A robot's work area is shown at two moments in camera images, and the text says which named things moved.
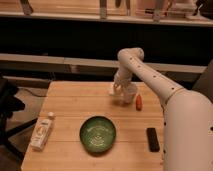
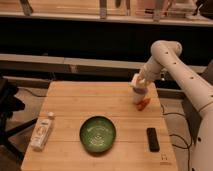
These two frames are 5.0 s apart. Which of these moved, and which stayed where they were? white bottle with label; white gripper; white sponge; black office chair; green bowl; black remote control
Moved: white sponge; white gripper
Stayed: white bottle with label; black office chair; green bowl; black remote control
